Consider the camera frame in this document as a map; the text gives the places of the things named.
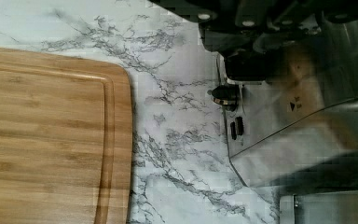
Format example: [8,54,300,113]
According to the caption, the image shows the bamboo cutting board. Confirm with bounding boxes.
[0,48,132,224]

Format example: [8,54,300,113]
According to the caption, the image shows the silver two-slot toaster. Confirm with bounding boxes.
[215,15,358,224]

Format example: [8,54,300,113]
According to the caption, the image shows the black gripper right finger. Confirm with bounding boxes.
[279,0,358,35]

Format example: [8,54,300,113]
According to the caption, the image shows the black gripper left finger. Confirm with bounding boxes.
[149,0,277,81]

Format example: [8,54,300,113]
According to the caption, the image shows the black toaster lever knob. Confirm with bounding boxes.
[208,85,240,111]

